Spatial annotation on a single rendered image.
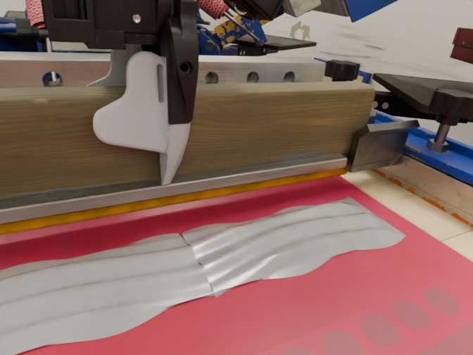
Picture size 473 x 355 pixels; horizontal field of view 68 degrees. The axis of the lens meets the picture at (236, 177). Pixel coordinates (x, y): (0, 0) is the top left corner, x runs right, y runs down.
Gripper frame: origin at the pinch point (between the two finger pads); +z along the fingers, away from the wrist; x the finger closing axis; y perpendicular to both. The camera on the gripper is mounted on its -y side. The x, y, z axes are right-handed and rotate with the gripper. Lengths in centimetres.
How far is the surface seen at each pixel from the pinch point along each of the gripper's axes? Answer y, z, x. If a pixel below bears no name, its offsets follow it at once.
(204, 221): -2.6, 5.3, 2.8
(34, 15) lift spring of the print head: 7.6, -5.9, -45.6
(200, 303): 1.1, 5.3, 10.8
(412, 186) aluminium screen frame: -25.4, 4.5, 5.1
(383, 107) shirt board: -73, 11, -39
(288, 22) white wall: -200, 4, -268
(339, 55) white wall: -200, 22, -194
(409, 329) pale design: -9.8, 5.3, 17.4
